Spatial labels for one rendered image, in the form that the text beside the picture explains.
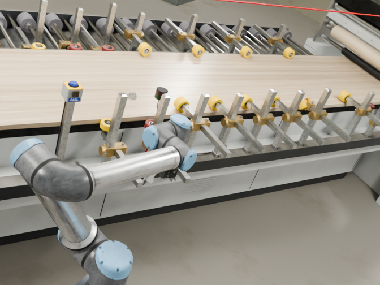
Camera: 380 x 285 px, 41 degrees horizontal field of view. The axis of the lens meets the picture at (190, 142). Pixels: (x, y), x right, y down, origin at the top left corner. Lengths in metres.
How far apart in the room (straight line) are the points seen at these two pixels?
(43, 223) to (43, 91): 0.79
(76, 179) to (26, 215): 1.48
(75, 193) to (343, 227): 3.06
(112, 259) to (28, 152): 0.61
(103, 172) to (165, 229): 1.90
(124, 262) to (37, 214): 1.12
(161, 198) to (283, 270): 0.97
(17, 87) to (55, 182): 1.34
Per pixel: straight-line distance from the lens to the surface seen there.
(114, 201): 3.21
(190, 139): 2.82
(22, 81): 2.88
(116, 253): 2.03
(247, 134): 2.87
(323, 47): 5.24
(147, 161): 1.76
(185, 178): 2.52
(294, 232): 3.97
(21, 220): 3.02
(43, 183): 1.55
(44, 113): 2.63
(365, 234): 4.39
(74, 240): 2.02
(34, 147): 1.62
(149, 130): 1.97
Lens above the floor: 2.33
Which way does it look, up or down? 32 degrees down
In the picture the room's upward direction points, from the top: 20 degrees clockwise
